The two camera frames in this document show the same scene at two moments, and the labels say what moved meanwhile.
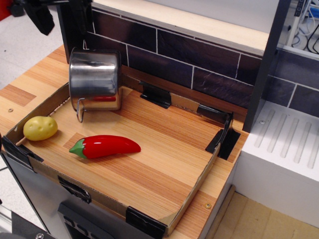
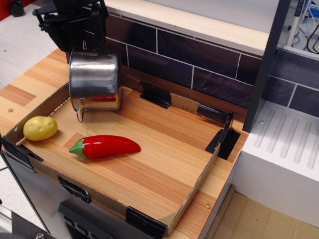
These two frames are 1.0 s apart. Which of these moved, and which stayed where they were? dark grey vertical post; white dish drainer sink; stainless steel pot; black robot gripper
Moved: black robot gripper
Stayed: stainless steel pot; white dish drainer sink; dark grey vertical post
